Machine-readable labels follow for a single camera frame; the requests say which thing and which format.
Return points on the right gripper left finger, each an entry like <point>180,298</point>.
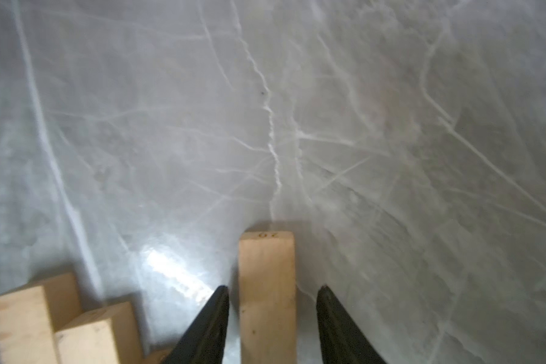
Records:
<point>205,339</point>

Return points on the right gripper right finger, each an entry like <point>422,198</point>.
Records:
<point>341,340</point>

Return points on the wooden block number 20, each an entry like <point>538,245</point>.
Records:
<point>267,297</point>

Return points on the wooden block number 70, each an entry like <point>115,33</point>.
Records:
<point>157,357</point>

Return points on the wooden block beside yellow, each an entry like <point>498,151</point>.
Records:
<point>106,335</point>

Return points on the wooden block number 53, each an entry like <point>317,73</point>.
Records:
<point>31,315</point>

